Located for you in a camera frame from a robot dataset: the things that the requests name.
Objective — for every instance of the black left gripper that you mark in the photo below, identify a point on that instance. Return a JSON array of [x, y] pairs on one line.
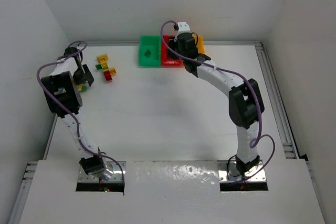
[[85, 76]]

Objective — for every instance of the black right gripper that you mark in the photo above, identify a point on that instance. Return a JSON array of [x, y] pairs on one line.
[[172, 51]]

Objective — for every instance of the green yellow lego cluster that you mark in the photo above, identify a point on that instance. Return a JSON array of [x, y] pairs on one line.
[[81, 88]]

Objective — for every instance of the lego brick tower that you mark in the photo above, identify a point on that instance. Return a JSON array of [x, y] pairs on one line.
[[102, 65]]

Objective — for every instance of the green lego brick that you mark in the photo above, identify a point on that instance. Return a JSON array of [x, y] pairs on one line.
[[148, 53]]

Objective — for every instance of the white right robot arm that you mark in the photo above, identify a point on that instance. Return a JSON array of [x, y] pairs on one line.
[[245, 104]]

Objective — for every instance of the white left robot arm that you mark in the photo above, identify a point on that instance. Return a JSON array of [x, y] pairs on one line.
[[63, 99]]

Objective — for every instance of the yellow plastic bin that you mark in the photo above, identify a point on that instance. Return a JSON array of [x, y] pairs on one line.
[[200, 45]]

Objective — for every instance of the red plastic bin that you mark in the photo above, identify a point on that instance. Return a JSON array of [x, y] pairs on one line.
[[165, 60]]

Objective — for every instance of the green plastic bin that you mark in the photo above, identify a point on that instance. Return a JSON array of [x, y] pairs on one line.
[[152, 43]]

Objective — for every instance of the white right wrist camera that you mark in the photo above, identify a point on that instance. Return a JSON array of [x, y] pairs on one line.
[[182, 27]]

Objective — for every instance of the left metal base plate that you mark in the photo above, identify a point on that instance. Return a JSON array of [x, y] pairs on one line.
[[111, 174]]

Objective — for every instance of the aluminium frame rail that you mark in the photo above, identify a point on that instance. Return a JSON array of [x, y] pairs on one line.
[[285, 133]]

